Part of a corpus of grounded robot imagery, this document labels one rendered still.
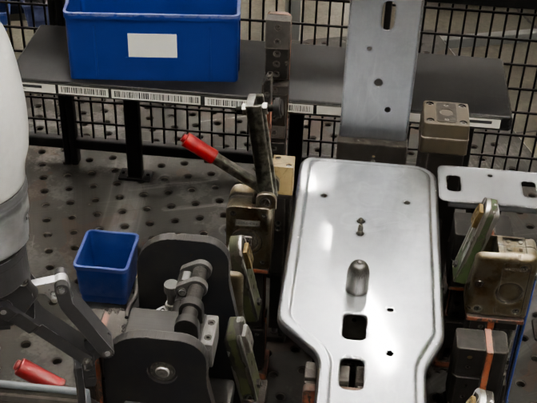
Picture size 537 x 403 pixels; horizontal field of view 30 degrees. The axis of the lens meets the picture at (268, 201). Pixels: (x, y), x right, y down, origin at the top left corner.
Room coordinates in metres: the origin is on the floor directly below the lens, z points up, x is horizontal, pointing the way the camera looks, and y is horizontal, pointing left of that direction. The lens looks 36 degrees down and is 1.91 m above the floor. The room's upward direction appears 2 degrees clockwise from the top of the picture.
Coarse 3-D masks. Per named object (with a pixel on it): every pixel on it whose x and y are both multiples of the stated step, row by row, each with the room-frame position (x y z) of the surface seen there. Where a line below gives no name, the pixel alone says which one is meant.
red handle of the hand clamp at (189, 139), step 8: (184, 136) 1.21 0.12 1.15; (192, 136) 1.21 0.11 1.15; (184, 144) 1.20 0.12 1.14; (192, 144) 1.20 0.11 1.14; (200, 144) 1.20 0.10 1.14; (192, 152) 1.20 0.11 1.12; (200, 152) 1.20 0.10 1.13; (208, 152) 1.20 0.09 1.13; (216, 152) 1.20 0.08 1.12; (208, 160) 1.20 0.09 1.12; (216, 160) 1.20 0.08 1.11; (224, 160) 1.20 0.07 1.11; (224, 168) 1.20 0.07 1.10; (232, 168) 1.20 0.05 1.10; (240, 168) 1.20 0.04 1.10; (240, 176) 1.19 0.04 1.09; (248, 176) 1.20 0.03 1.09; (248, 184) 1.19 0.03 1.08; (256, 184) 1.19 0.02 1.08
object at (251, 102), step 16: (256, 96) 1.21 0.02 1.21; (240, 112) 1.20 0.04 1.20; (256, 112) 1.18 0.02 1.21; (256, 128) 1.18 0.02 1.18; (256, 144) 1.18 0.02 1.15; (256, 160) 1.18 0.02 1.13; (272, 160) 1.21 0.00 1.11; (256, 176) 1.18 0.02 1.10; (272, 176) 1.21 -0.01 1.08; (272, 192) 1.18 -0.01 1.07
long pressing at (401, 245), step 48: (336, 192) 1.29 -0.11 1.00; (384, 192) 1.29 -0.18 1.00; (432, 192) 1.30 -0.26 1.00; (288, 240) 1.16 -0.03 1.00; (336, 240) 1.17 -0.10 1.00; (384, 240) 1.17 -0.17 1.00; (432, 240) 1.18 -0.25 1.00; (288, 288) 1.05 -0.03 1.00; (336, 288) 1.06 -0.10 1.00; (384, 288) 1.06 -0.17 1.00; (432, 288) 1.07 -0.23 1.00; (288, 336) 0.97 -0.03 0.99; (336, 336) 0.96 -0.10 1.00; (384, 336) 0.97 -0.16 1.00; (432, 336) 0.97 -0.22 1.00; (336, 384) 0.88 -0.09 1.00; (384, 384) 0.88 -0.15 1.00
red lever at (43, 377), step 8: (24, 360) 0.75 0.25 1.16; (16, 368) 0.74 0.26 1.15; (24, 368) 0.74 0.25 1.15; (32, 368) 0.74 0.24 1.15; (40, 368) 0.74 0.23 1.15; (24, 376) 0.73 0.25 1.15; (32, 376) 0.73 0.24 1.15; (40, 376) 0.74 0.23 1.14; (48, 376) 0.74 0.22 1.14; (56, 376) 0.74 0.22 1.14; (48, 384) 0.73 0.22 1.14; (56, 384) 0.74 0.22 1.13; (64, 384) 0.74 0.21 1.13
